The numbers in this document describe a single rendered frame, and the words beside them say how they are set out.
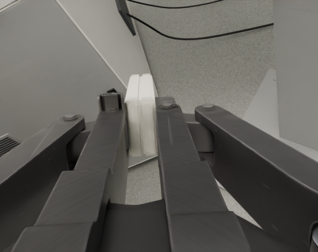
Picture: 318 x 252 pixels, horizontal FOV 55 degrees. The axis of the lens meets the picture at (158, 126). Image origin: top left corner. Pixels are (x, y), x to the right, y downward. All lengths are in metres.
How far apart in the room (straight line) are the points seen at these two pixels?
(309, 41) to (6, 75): 0.62
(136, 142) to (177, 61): 1.28
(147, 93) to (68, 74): 0.58
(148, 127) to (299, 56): 0.58
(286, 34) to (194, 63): 0.77
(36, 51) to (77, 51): 0.08
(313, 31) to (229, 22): 0.89
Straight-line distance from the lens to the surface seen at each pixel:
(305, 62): 0.72
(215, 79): 1.31
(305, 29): 0.64
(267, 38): 1.41
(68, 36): 0.66
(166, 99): 0.17
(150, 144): 0.15
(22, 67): 0.72
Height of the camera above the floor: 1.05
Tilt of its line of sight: 56 degrees down
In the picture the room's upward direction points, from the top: 38 degrees counter-clockwise
